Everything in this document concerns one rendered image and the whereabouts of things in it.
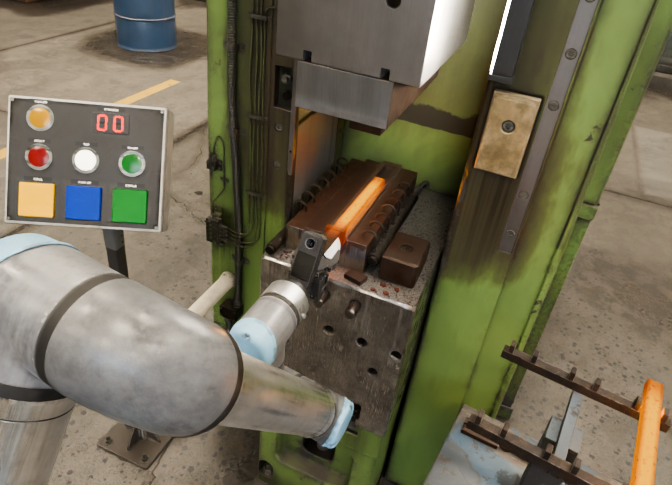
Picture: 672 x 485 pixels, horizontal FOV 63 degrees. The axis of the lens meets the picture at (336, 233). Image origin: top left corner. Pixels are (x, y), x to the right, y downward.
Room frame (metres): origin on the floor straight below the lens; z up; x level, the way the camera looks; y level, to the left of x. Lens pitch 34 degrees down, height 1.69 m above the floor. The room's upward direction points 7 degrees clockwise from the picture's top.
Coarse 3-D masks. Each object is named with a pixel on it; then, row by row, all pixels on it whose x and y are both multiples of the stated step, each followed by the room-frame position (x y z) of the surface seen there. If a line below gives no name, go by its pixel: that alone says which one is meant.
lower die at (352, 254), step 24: (360, 168) 1.39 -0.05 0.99; (336, 192) 1.24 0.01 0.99; (360, 192) 1.24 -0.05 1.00; (384, 192) 1.27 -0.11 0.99; (312, 216) 1.13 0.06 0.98; (336, 216) 1.12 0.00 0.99; (360, 216) 1.12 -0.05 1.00; (384, 216) 1.15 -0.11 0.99; (288, 240) 1.07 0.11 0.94; (360, 240) 1.03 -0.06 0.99; (360, 264) 1.01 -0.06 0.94
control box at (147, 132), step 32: (32, 128) 1.08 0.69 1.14; (64, 128) 1.10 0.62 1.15; (96, 128) 1.10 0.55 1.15; (128, 128) 1.11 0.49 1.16; (160, 128) 1.13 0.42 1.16; (64, 160) 1.06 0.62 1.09; (96, 160) 1.07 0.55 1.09; (160, 160) 1.09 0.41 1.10; (64, 192) 1.03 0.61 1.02; (160, 192) 1.06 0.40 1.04; (64, 224) 0.99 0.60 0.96; (96, 224) 1.00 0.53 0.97; (128, 224) 1.01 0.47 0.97; (160, 224) 1.02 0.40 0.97
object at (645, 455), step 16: (656, 384) 0.76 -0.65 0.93; (656, 400) 0.72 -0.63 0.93; (640, 416) 0.69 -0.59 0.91; (656, 416) 0.68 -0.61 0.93; (640, 432) 0.65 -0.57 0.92; (656, 432) 0.65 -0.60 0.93; (640, 448) 0.61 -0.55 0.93; (656, 448) 0.61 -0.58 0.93; (640, 464) 0.58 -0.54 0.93; (640, 480) 0.55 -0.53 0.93
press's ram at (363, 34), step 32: (288, 0) 1.08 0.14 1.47; (320, 0) 1.06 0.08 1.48; (352, 0) 1.04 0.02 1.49; (384, 0) 1.02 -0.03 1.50; (416, 0) 1.01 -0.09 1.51; (448, 0) 1.09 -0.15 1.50; (288, 32) 1.08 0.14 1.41; (320, 32) 1.06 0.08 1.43; (352, 32) 1.04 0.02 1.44; (384, 32) 1.02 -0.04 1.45; (416, 32) 1.00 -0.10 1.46; (448, 32) 1.15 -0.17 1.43; (320, 64) 1.06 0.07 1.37; (352, 64) 1.04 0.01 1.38; (384, 64) 1.02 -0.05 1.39; (416, 64) 1.00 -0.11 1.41
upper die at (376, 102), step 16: (304, 64) 1.07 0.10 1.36; (304, 80) 1.07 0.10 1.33; (320, 80) 1.06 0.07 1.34; (336, 80) 1.05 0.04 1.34; (352, 80) 1.04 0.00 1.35; (368, 80) 1.03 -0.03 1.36; (384, 80) 1.02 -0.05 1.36; (432, 80) 1.35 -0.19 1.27; (304, 96) 1.07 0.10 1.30; (320, 96) 1.06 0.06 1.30; (336, 96) 1.05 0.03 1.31; (352, 96) 1.04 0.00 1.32; (368, 96) 1.03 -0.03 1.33; (384, 96) 1.02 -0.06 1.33; (400, 96) 1.07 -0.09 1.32; (416, 96) 1.21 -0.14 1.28; (320, 112) 1.06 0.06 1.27; (336, 112) 1.05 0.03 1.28; (352, 112) 1.04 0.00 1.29; (368, 112) 1.02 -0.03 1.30; (384, 112) 1.01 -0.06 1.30; (400, 112) 1.10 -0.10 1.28; (384, 128) 1.01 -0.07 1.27
